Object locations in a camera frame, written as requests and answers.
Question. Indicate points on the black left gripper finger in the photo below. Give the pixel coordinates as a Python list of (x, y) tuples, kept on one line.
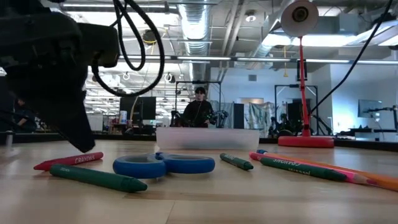
[(74, 127)]

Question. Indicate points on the green crayon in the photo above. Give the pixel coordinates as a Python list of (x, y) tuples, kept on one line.
[(99, 179), (237, 161), (304, 169)]

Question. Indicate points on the clear supply box pink lid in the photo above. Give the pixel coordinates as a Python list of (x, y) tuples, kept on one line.
[(205, 138)]

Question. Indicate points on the pink pencil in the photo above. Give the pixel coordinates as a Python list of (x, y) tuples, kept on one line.
[(357, 178)]

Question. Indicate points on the orange pencil blue eraser cap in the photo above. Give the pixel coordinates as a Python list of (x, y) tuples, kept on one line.
[(385, 183)]

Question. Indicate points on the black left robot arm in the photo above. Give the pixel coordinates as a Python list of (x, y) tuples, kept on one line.
[(18, 6)]

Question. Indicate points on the white cabinet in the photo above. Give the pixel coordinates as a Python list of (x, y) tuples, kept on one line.
[(94, 123)]

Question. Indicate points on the seated person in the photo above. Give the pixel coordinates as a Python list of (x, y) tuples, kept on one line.
[(26, 119)]

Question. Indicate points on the white cylinder container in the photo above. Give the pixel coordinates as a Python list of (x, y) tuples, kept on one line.
[(123, 117)]

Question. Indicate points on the black computer monitor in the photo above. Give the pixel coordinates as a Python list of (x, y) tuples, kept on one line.
[(136, 109)]

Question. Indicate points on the person in black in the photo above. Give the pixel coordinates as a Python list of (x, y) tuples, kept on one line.
[(199, 82)]

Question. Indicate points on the black boom rod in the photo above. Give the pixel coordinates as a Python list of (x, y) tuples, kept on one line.
[(379, 109)]

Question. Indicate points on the silver metal post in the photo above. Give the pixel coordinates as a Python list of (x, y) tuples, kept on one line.
[(9, 140)]

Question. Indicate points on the silver ventilation duct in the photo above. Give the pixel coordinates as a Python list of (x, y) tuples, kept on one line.
[(195, 21)]

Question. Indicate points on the black frame stand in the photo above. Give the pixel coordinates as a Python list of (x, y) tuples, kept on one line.
[(295, 86)]

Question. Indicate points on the grey wall screen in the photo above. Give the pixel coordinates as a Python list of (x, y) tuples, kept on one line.
[(370, 107)]

